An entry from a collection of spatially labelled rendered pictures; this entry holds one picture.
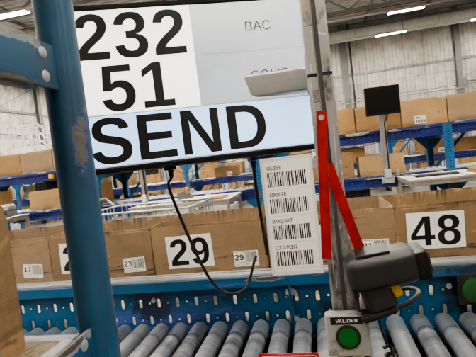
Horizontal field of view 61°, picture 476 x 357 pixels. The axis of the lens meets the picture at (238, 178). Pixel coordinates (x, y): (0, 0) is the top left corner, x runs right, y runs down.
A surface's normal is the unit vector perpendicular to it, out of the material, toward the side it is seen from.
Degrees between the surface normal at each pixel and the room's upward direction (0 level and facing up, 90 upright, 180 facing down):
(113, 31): 86
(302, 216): 90
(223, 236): 90
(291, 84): 90
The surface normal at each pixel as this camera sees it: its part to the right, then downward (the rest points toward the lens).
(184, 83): 0.14, -0.04
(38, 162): -0.18, -0.02
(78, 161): 0.55, -0.02
